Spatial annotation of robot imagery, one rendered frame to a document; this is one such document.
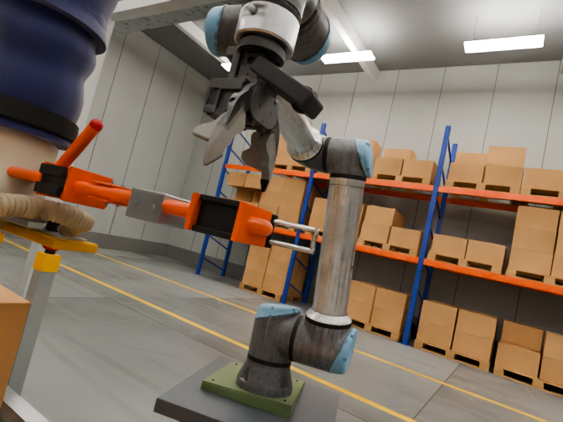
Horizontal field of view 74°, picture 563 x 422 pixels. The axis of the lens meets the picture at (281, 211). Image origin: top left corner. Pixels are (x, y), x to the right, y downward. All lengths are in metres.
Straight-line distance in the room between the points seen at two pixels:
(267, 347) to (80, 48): 0.96
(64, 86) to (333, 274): 0.84
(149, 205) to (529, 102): 9.30
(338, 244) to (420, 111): 8.79
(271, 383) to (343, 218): 0.56
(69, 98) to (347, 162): 0.74
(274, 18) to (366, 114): 9.71
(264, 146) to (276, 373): 0.88
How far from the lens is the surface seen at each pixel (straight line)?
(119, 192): 0.63
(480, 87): 9.87
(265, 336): 1.28
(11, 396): 1.57
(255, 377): 1.30
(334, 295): 1.20
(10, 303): 1.21
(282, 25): 0.58
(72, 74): 0.95
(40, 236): 0.91
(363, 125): 10.17
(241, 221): 0.46
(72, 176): 0.72
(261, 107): 0.55
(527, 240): 7.51
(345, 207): 1.16
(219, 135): 0.48
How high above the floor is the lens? 1.25
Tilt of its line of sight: 5 degrees up
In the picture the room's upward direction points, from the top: 13 degrees clockwise
